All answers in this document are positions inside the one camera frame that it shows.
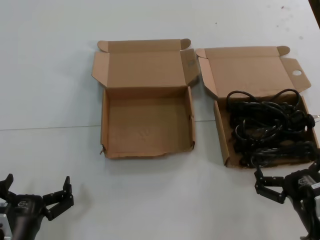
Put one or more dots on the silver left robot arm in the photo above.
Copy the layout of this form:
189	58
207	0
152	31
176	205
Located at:
3	225

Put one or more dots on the cardboard box with holed flap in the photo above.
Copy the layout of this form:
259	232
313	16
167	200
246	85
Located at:
250	70

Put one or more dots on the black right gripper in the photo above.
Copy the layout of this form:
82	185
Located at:
300	190

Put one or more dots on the open brown cardboard box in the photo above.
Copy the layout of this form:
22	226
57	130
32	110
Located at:
150	130

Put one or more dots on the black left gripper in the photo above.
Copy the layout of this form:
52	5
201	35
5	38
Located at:
25	207

